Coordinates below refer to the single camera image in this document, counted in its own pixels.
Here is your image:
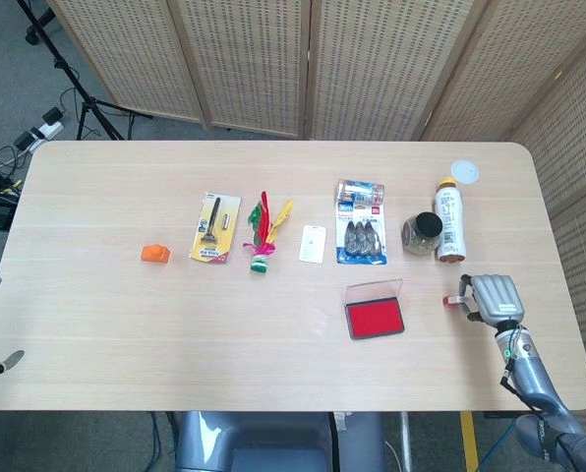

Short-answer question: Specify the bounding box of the clear toothpick canister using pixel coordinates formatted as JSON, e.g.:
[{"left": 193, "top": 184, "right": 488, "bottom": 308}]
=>
[{"left": 335, "top": 179, "right": 386, "bottom": 207}]

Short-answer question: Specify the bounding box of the grey robot torso base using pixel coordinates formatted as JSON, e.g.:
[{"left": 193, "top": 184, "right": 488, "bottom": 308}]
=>
[{"left": 174, "top": 410, "right": 387, "bottom": 472}]

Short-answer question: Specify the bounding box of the wooden rattan folding screen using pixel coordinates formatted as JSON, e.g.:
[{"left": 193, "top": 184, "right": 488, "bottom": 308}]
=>
[{"left": 46, "top": 0, "right": 586, "bottom": 434}]

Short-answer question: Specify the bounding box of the glass spice jar black lid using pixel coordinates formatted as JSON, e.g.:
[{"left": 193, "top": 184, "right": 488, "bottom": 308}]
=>
[{"left": 402, "top": 211, "right": 444, "bottom": 256}]

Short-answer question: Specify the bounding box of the blue correction tape pack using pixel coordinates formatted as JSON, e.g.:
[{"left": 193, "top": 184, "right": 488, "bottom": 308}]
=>
[{"left": 335, "top": 200, "right": 388, "bottom": 266}]

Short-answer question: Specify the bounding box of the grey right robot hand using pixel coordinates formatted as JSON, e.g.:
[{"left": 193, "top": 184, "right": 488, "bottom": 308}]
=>
[{"left": 459, "top": 273, "right": 527, "bottom": 326}]

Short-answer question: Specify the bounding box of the black tripod stand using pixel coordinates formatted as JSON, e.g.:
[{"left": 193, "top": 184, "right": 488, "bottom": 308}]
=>
[{"left": 15, "top": 0, "right": 152, "bottom": 142}]

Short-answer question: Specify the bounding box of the orange plastic stamp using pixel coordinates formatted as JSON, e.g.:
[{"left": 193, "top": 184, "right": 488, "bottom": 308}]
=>
[{"left": 141, "top": 243, "right": 172, "bottom": 266}]

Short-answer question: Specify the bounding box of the white labelled drink bottle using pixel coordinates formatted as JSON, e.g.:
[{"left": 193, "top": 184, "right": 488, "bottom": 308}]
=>
[{"left": 435, "top": 177, "right": 467, "bottom": 265}]

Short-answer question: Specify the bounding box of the red ink pad clear lid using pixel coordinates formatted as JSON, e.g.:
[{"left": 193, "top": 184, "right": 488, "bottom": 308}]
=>
[{"left": 344, "top": 278, "right": 406, "bottom": 341}]

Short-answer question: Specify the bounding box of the white ID card holder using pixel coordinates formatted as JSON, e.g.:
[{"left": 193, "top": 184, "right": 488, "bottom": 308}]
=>
[{"left": 298, "top": 224, "right": 326, "bottom": 264}]

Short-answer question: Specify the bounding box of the white round lid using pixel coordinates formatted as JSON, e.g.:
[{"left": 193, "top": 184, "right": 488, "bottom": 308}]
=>
[{"left": 450, "top": 159, "right": 483, "bottom": 185}]

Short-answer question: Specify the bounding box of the razor in yellow blister pack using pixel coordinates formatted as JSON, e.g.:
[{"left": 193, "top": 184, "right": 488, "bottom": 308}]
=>
[{"left": 189, "top": 191, "right": 243, "bottom": 266}]

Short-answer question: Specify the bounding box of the metal table leg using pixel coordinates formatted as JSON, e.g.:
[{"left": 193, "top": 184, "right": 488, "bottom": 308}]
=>
[{"left": 399, "top": 411, "right": 413, "bottom": 472}]

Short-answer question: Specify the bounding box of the colourful feather shuttlecock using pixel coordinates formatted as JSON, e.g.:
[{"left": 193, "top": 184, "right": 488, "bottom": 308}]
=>
[{"left": 242, "top": 192, "right": 294, "bottom": 275}]

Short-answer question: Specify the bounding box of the white power strip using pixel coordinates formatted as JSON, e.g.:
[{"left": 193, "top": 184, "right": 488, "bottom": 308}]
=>
[{"left": 13, "top": 120, "right": 64, "bottom": 149}]

